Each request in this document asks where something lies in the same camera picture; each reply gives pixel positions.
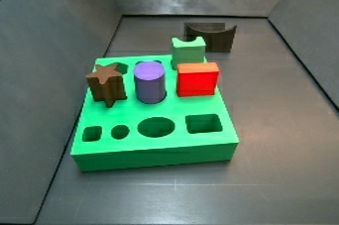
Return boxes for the red square block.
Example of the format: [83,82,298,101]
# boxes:
[177,62,221,97]

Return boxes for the green shape-sorter fixture base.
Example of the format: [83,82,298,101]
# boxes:
[71,55,239,171]

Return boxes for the black curved regrasp stand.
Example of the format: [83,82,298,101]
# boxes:
[185,23,238,53]

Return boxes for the purple cylinder block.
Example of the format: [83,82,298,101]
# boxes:
[134,61,167,104]

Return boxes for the green notched block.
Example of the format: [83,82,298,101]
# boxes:
[173,37,206,69]

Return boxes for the brown star block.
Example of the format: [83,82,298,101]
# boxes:
[86,63,127,108]

